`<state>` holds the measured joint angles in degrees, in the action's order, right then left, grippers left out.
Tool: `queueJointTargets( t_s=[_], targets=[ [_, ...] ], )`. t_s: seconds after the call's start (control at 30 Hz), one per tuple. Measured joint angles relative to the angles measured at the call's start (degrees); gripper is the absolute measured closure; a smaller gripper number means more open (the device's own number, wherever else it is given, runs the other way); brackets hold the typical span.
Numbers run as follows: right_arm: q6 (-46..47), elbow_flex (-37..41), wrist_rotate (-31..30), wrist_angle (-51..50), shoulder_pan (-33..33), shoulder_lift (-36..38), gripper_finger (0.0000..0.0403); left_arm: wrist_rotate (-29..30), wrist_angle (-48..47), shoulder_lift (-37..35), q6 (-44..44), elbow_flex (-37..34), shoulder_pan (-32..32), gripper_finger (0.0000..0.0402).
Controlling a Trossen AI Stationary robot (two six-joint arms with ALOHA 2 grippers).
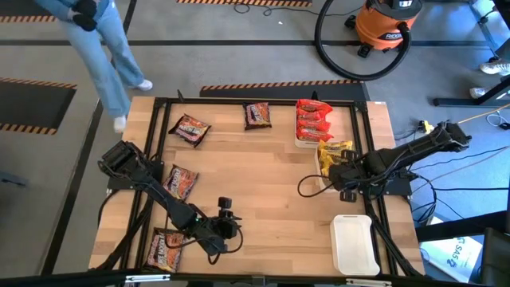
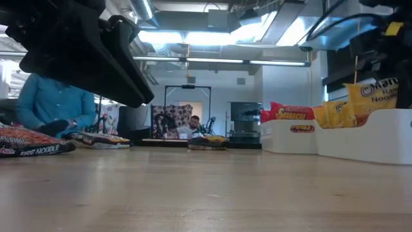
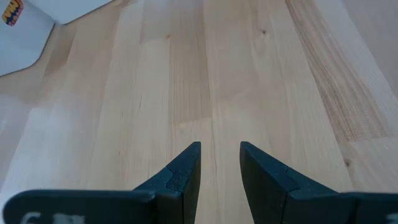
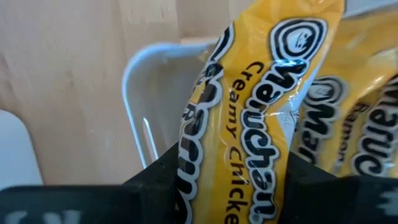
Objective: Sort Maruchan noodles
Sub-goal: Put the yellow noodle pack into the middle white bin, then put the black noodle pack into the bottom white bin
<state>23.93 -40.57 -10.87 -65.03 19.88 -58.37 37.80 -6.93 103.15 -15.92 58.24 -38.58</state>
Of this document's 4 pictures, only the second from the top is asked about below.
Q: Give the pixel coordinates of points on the silver round ventilation duct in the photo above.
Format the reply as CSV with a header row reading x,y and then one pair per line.
x,y
141,9

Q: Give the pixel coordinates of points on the dark grey chair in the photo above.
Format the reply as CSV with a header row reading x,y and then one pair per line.
x,y
133,120

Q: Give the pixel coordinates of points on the black ceiling camera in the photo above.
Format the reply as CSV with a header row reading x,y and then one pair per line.
x,y
305,49

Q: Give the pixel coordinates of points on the grey ceiling unit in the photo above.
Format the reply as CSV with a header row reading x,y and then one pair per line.
x,y
219,19

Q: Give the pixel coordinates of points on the grey wall vent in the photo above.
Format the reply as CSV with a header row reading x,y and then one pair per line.
x,y
191,80
241,81

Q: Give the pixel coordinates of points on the black aluminium table frame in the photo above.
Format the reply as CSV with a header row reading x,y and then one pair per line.
x,y
244,145

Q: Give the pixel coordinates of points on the black cabinet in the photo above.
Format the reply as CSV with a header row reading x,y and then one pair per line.
x,y
246,111

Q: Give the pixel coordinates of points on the long ceiling light fixture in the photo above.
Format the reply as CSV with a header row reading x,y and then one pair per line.
x,y
212,60
13,53

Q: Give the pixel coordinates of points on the black Fire Noodle pack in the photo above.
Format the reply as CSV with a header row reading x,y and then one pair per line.
x,y
32,141
99,140
209,141

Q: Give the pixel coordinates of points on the large silver ceiling duct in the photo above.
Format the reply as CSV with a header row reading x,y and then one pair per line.
x,y
338,38

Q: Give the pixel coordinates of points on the patterned fabric screen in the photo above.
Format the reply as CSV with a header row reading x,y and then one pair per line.
x,y
180,112

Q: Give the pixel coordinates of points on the white plastic bin with sticker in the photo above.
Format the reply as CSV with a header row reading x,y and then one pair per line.
x,y
280,141

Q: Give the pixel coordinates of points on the person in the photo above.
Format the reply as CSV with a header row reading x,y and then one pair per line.
x,y
194,122
54,100

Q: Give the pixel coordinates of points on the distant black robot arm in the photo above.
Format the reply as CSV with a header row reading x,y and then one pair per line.
x,y
99,124
210,124

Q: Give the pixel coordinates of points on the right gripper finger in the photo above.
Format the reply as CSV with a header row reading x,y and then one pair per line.
x,y
405,90

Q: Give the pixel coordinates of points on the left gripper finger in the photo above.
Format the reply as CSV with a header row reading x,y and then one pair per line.
x,y
80,71
125,38

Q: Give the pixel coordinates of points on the black gantry frame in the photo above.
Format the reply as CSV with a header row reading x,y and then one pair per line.
x,y
188,86

